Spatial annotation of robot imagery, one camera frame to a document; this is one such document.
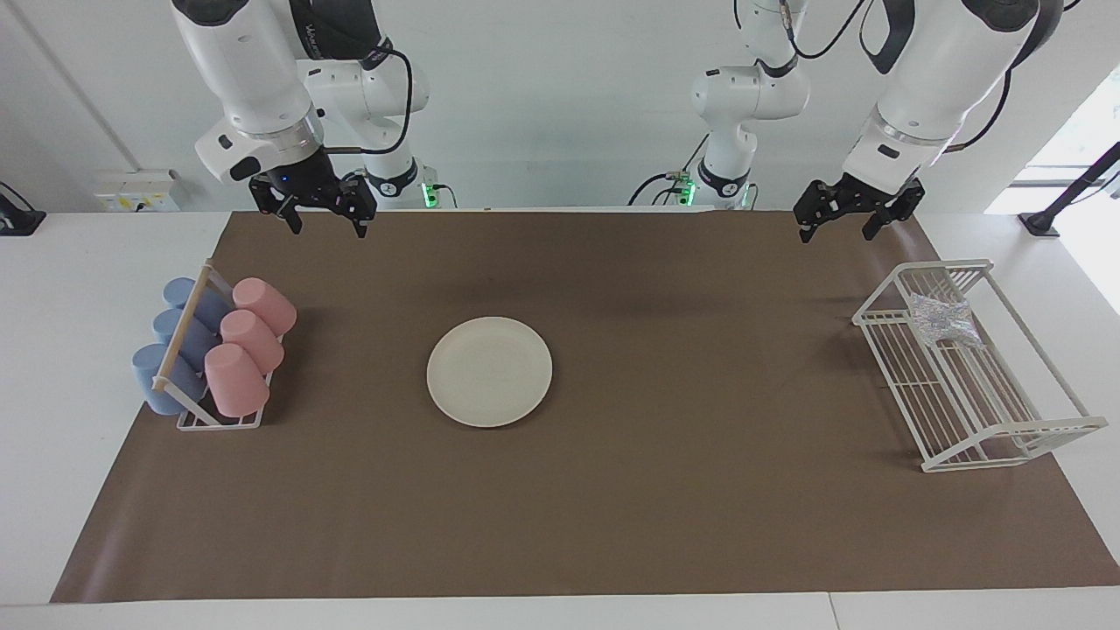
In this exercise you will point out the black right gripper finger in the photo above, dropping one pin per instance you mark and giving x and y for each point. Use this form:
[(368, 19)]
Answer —
[(293, 220), (360, 220)]

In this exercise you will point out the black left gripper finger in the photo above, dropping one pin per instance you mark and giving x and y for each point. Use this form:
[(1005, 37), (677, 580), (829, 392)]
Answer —
[(808, 232), (876, 227)]

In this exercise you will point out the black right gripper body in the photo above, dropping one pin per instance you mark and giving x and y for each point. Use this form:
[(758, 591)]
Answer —
[(306, 184)]

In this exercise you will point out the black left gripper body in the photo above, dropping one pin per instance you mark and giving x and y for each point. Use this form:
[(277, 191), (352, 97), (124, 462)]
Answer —
[(849, 197)]

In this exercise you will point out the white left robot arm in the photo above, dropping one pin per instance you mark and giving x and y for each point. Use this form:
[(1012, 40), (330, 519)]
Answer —
[(936, 61)]

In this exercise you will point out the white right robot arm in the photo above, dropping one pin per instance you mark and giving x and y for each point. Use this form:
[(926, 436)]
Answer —
[(245, 61)]

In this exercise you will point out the cream round plate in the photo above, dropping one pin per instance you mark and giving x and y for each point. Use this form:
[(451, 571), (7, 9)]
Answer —
[(489, 372)]

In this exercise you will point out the pink plastic cup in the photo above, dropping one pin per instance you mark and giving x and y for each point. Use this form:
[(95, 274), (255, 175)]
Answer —
[(234, 381), (252, 339), (262, 302)]

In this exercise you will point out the blue plastic cup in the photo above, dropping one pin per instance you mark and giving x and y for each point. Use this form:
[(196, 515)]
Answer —
[(197, 337), (153, 381), (210, 306)]

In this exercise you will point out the white cup holder rack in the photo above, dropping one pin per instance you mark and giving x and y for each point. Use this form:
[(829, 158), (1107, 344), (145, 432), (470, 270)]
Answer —
[(184, 331)]

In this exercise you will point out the brown table mat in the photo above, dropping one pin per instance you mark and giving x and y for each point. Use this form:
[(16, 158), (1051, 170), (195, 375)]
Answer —
[(612, 507)]

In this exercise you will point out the white wall socket box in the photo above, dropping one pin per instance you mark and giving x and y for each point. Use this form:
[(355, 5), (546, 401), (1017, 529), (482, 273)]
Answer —
[(136, 191)]

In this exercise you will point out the black table clamp mount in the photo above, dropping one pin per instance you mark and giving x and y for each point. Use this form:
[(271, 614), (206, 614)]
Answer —
[(17, 219)]

